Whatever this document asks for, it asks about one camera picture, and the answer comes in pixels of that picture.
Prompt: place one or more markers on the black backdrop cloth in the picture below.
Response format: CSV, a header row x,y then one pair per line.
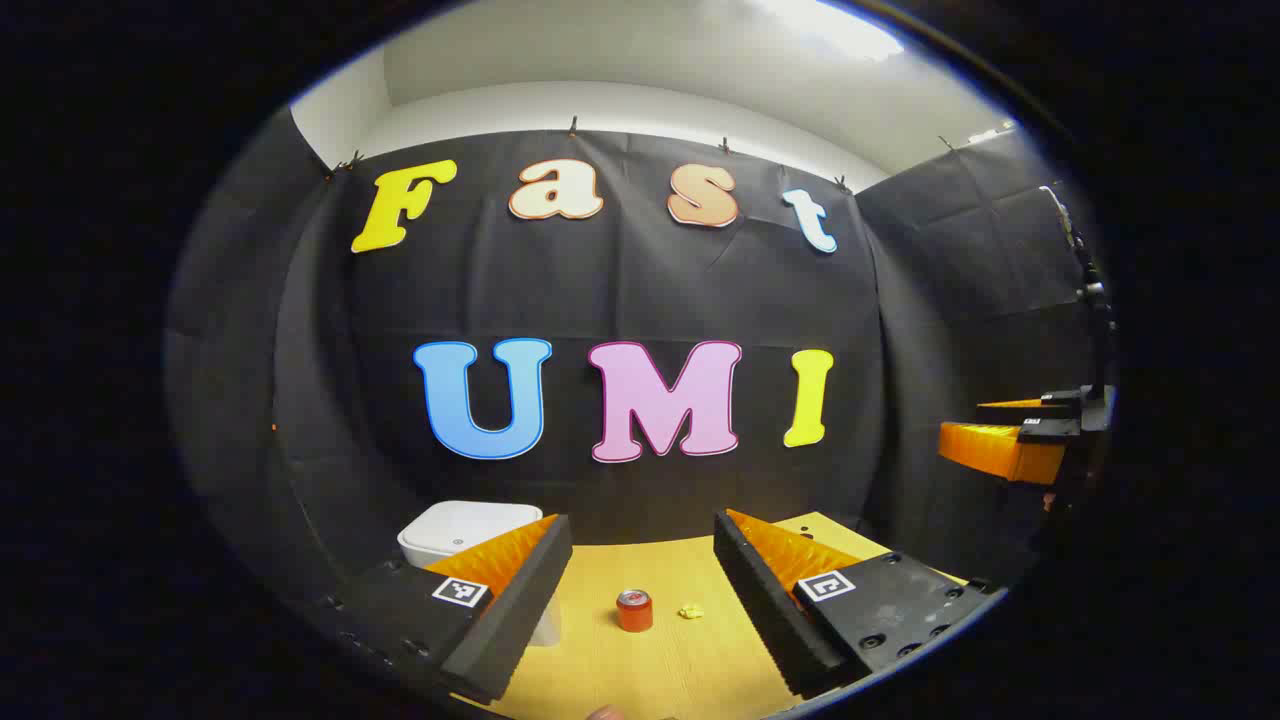
x,y
620,290

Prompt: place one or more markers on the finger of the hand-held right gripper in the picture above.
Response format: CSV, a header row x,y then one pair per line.
x,y
995,452
1020,410

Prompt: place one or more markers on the red pop can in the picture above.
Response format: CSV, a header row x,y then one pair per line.
x,y
634,612

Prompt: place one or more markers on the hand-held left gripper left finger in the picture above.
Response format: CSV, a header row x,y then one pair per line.
x,y
520,610

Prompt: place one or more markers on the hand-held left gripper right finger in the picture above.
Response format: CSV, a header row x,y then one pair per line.
x,y
765,610

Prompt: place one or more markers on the white desktop garbage bin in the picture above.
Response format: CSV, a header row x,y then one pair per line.
x,y
460,525

